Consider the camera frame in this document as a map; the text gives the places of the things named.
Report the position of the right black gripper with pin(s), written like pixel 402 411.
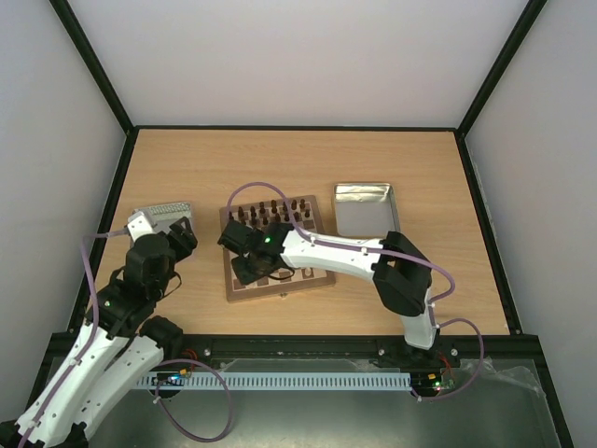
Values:
pixel 234 238

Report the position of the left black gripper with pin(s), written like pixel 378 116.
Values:
pixel 184 240

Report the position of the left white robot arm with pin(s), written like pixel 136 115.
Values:
pixel 121 340

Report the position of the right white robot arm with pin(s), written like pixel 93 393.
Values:
pixel 399 272

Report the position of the dark chess pieces row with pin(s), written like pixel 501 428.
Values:
pixel 260 215

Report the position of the wooden chess board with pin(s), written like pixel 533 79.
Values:
pixel 303 278

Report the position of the silver metal tin lid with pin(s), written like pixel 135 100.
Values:
pixel 166 214

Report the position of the yellow metal tin box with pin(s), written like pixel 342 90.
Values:
pixel 365 209

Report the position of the light blue cable duct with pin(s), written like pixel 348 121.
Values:
pixel 280 381

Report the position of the black mounting rail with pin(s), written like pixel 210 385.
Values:
pixel 391 351

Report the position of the black enclosure frame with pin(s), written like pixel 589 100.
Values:
pixel 521 29

